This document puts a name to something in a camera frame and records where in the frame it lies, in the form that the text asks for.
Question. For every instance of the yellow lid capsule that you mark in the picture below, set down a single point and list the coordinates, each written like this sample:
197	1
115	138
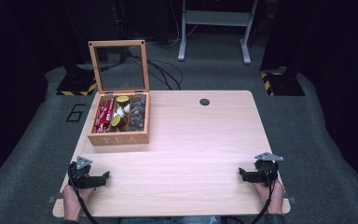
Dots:
122	99
116	120

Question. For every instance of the white metal stand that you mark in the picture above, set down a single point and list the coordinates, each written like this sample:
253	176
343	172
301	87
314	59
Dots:
214	18

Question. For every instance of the white capsule cup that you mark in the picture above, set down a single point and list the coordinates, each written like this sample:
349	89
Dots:
119	112
126	108

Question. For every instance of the pile of dark capsules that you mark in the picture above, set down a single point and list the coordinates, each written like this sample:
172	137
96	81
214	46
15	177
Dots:
136	113

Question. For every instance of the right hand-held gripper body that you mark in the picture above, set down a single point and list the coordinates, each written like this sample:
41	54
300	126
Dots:
265	172

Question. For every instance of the black base with striped edge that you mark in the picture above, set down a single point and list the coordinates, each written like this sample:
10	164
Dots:
76	84
284	84

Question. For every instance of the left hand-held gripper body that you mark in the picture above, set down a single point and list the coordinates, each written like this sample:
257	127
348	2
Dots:
84	177

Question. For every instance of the person's right hand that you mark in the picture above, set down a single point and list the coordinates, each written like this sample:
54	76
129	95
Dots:
272	199

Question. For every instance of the wooden tea box with lid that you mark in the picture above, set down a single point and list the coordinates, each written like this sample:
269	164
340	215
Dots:
121	137

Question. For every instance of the person's left hand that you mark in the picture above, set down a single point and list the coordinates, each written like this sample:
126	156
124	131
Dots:
73	202

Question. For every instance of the bundle of red sachets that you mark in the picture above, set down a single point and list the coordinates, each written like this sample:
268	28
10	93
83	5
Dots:
104	116

